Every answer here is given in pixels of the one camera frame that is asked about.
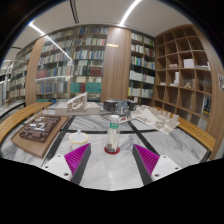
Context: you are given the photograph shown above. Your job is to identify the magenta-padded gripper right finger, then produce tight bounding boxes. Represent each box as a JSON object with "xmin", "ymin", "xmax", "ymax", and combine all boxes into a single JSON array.
[{"xmin": 132, "ymin": 143, "xmax": 183, "ymax": 186}]

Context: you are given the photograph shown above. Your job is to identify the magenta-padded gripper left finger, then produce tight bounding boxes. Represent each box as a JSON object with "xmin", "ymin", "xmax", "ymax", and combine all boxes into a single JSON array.
[{"xmin": 41, "ymin": 143, "xmax": 92, "ymax": 186}]

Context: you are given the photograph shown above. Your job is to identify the clear bottle with green label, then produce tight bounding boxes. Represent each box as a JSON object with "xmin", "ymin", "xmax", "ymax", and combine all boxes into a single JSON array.
[{"xmin": 106, "ymin": 114, "xmax": 121, "ymax": 153}]

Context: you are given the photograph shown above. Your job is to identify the flat round red coaster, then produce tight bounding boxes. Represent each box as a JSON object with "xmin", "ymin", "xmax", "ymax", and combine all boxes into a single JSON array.
[{"xmin": 103, "ymin": 145, "xmax": 121, "ymax": 156}]

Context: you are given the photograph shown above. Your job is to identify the white terrain city model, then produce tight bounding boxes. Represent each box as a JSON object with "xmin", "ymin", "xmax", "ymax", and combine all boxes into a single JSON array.
[{"xmin": 129, "ymin": 104, "xmax": 180, "ymax": 135}]

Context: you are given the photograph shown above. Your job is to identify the brown block model on wooden board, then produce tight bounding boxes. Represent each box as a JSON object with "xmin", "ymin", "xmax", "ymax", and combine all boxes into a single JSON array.
[{"xmin": 10, "ymin": 114, "xmax": 70, "ymax": 159}]

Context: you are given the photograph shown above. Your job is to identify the white stepped building model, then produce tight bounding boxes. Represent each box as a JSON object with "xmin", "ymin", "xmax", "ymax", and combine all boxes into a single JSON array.
[{"xmin": 42, "ymin": 92, "xmax": 101, "ymax": 117}]

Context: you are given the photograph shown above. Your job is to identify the long wooden slatted bench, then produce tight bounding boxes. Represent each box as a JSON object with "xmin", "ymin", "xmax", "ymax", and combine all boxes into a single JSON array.
[
  {"xmin": 153, "ymin": 106, "xmax": 217, "ymax": 154},
  {"xmin": 0, "ymin": 101, "xmax": 54, "ymax": 144}
]

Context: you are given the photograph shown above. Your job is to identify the dark grey building model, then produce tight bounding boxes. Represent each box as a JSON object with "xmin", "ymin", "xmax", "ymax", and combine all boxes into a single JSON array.
[{"xmin": 103, "ymin": 98, "xmax": 138, "ymax": 114}]

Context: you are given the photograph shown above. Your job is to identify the wooden cubby shelf unit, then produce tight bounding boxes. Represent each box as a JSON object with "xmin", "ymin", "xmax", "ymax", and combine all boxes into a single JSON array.
[{"xmin": 153, "ymin": 23, "xmax": 214, "ymax": 123}]

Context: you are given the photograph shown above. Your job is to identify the glass-fronted bookshelf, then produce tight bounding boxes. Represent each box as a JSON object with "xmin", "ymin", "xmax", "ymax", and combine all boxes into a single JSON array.
[{"xmin": 0, "ymin": 43, "xmax": 38, "ymax": 108}]

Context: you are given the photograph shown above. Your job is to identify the ceiling light strips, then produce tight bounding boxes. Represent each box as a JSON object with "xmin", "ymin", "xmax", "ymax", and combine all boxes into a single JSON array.
[{"xmin": 28, "ymin": 0, "xmax": 143, "ymax": 61}]

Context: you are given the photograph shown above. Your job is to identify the narrow wall bookshelf with books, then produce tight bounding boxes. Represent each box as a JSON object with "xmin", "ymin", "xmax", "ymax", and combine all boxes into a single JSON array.
[{"xmin": 127, "ymin": 31, "xmax": 156, "ymax": 100}]

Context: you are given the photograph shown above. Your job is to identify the wide wall bookshelf with books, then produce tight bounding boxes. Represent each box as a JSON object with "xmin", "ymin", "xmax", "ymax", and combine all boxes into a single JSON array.
[{"xmin": 35, "ymin": 26, "xmax": 109, "ymax": 103}]

